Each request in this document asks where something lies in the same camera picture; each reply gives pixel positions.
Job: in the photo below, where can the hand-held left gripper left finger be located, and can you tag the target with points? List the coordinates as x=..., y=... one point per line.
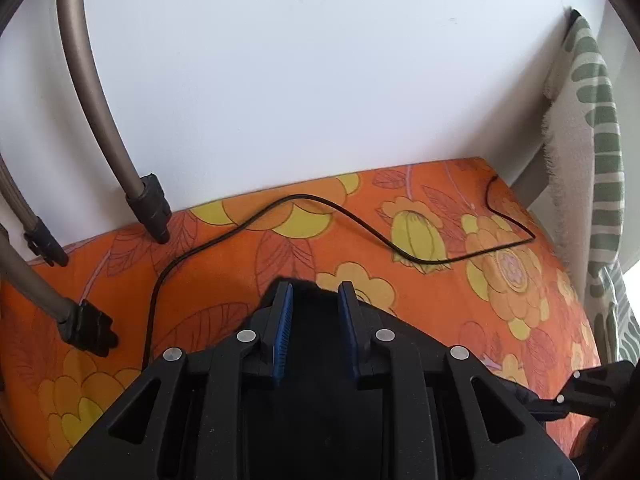
x=281, y=330

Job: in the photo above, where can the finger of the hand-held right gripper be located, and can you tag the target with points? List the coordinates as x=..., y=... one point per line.
x=585, y=390

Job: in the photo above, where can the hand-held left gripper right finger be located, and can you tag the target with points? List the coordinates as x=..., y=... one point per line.
x=350, y=330

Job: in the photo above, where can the black pants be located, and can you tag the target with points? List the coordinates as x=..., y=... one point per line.
x=315, y=360

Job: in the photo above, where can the orange floral bedsheet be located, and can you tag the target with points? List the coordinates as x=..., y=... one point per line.
x=450, y=310

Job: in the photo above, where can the green striped white towel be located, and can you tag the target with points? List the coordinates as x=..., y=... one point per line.
x=600, y=170

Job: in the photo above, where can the grey tripod stand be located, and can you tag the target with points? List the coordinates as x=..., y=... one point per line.
x=85, y=85

